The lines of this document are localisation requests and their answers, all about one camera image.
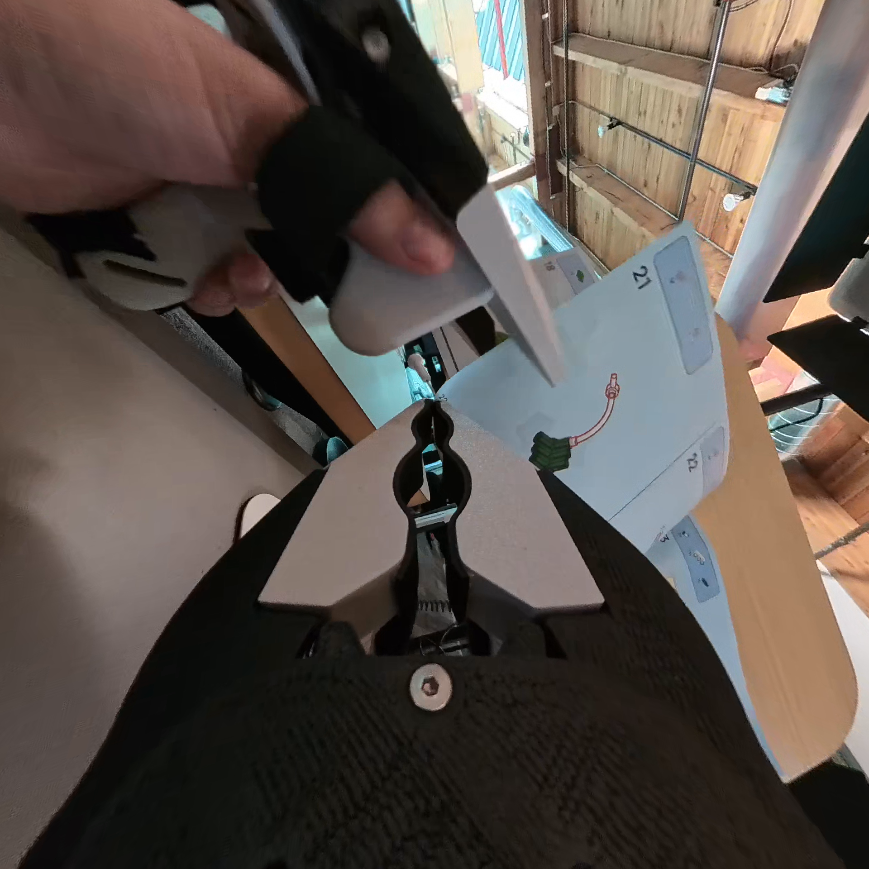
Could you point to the wooden book stand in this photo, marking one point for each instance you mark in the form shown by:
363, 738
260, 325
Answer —
767, 577

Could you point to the black studio light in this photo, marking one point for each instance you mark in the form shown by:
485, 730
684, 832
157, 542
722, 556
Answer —
821, 353

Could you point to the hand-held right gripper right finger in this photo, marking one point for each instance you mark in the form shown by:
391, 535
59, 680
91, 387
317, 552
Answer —
523, 543

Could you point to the person's left hand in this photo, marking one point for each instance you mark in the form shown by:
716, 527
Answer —
102, 102

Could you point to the white round column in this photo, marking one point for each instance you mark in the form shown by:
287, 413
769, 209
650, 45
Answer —
787, 170

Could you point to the ceiling spot light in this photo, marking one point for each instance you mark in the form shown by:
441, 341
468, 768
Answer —
736, 200

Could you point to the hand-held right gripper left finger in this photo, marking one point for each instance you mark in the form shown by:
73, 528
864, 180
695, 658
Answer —
339, 543

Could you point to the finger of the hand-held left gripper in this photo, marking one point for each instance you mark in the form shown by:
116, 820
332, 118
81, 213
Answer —
502, 271

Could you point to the instruction booklet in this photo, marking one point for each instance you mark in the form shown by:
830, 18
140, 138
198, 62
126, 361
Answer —
645, 353

